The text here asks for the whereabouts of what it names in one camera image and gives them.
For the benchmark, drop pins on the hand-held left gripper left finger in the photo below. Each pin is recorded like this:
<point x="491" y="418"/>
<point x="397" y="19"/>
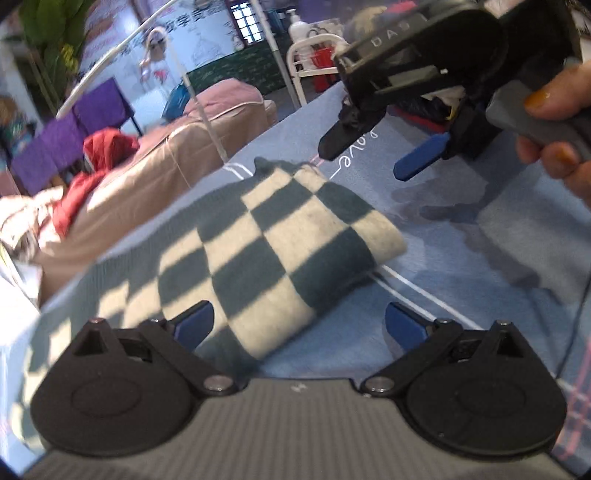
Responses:
<point x="194" y="323"/>

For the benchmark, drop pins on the white cloth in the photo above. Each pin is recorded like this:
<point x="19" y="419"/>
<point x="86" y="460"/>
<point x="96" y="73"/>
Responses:
<point x="443" y="92"/>

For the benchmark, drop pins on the white pump bottle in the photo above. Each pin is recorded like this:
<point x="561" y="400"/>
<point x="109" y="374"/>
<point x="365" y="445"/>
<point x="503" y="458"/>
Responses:
<point x="298" y="30"/>

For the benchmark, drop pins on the window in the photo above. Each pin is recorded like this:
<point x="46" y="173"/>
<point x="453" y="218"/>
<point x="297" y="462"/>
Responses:
<point x="246" y="23"/>

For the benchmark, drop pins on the green cream checkered sweater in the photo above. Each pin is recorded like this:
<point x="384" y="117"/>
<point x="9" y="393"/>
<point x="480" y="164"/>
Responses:
<point x="286" y="240"/>

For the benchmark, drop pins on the person's right hand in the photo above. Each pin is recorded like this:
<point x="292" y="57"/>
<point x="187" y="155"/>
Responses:
<point x="568" y="92"/>

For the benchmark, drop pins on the blue striped blanket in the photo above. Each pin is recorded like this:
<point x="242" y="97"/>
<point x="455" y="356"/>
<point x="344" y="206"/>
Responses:
<point x="461" y="240"/>

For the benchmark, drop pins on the purple hanging cloth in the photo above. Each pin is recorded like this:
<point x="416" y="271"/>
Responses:
<point x="92" y="110"/>

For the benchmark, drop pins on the green printed board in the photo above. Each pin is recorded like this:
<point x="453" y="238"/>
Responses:
<point x="240" y="64"/>

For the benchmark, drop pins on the dark multicoloured cloth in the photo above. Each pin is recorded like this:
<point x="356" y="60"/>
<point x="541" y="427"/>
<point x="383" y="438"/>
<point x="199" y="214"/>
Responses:
<point x="425" y="113"/>

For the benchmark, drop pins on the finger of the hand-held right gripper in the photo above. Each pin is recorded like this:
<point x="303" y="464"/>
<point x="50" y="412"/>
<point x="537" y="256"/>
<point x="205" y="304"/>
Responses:
<point x="420" y="157"/>
<point x="339" y="141"/>

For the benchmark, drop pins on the red garment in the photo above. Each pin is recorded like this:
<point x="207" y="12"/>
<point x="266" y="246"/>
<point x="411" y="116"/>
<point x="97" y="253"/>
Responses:
<point x="106" y="147"/>

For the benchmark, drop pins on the blue bag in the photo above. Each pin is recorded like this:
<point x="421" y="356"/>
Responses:
<point x="178" y="99"/>

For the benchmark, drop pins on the wall poster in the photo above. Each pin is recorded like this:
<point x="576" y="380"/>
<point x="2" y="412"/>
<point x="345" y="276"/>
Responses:
<point x="203" y="41"/>

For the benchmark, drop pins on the beige crumpled blanket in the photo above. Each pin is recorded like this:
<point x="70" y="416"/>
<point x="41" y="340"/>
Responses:
<point x="23" y="217"/>

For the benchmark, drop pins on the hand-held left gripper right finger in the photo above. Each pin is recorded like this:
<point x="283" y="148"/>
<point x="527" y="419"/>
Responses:
<point x="406" y="323"/>

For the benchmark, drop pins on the pink cushion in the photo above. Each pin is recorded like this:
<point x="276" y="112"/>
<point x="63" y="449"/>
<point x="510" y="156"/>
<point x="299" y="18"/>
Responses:
<point x="221" y="99"/>

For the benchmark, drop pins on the white curved tube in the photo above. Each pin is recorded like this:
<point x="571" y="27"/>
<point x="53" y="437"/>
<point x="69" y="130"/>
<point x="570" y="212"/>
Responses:
<point x="106" y="57"/>

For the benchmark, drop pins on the transparent stand pole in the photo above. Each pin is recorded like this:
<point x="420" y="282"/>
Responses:
<point x="207" y="120"/>

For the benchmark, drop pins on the green leafy plant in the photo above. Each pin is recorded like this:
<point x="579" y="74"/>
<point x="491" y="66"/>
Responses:
<point x="51" y="27"/>

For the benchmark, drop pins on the grey stand pole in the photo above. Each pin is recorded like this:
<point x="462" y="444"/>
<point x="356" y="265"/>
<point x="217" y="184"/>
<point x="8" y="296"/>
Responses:
<point x="281" y="60"/>

